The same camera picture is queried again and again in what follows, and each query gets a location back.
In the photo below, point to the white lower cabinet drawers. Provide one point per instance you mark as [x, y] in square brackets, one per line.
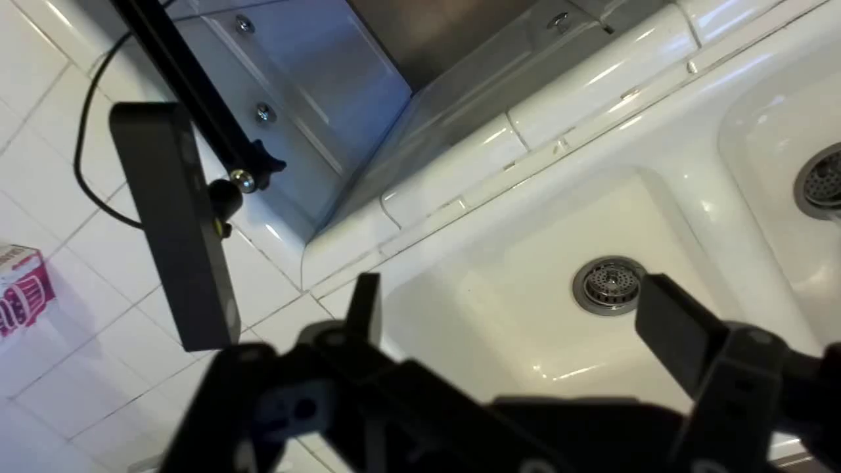
[355, 96]

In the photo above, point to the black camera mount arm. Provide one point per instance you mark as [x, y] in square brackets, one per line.
[226, 154]

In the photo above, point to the near basin drain strainer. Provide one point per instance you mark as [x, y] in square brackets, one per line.
[609, 284]

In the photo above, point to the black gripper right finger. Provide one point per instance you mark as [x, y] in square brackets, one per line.
[679, 329]

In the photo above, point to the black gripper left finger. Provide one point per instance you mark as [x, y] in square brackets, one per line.
[364, 314]

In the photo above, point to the far basin drain strainer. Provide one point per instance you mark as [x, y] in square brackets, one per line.
[817, 184]

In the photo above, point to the black stereo camera bar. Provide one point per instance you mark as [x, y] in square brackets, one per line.
[181, 218]

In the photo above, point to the basin drain strainer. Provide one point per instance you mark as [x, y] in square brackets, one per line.
[609, 284]
[817, 184]

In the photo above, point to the white double basin sink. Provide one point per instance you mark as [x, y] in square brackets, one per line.
[679, 149]

